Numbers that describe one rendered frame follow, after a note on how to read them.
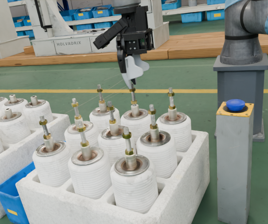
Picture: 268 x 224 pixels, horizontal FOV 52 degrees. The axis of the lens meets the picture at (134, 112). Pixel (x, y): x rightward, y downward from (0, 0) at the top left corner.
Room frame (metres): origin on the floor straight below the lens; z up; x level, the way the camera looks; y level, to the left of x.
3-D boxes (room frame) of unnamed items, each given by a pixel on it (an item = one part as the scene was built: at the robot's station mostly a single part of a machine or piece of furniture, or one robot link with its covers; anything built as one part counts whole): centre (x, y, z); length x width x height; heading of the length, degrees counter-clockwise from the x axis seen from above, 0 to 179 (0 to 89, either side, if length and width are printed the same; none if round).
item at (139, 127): (0.75, 0.00, 0.16); 0.10 x 0.10 x 0.18
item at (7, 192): (0.76, 0.31, 0.06); 0.30 x 0.11 x 0.12; 148
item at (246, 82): (1.02, -0.43, 0.15); 0.19 x 0.19 x 0.30; 66
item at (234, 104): (0.56, -0.23, 0.32); 0.04 x 0.04 x 0.02
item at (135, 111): (0.75, 0.00, 0.26); 0.02 x 0.02 x 0.03
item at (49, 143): (0.61, 0.22, 0.26); 0.02 x 0.02 x 0.03
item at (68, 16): (6.42, 1.08, 0.36); 0.50 x 0.38 x 0.21; 156
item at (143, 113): (0.75, 0.00, 0.25); 0.08 x 0.08 x 0.01
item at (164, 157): (0.59, -0.04, 0.16); 0.10 x 0.10 x 0.18
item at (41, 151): (0.61, 0.22, 0.25); 0.08 x 0.08 x 0.01
